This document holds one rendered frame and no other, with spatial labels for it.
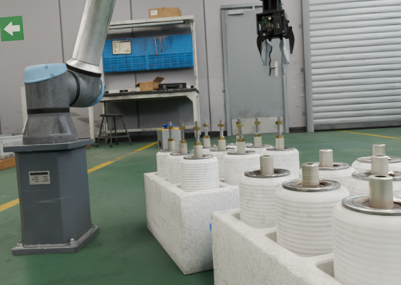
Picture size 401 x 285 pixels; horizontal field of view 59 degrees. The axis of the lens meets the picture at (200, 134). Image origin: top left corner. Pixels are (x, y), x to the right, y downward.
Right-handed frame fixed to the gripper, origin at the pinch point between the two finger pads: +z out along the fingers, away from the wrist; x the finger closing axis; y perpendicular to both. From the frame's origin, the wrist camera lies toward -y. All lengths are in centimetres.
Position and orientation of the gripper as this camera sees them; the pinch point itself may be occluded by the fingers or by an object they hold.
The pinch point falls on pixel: (277, 70)
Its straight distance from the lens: 99.1
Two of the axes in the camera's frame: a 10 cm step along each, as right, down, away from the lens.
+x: 9.3, -0.3, -3.6
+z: 0.5, 10.0, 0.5
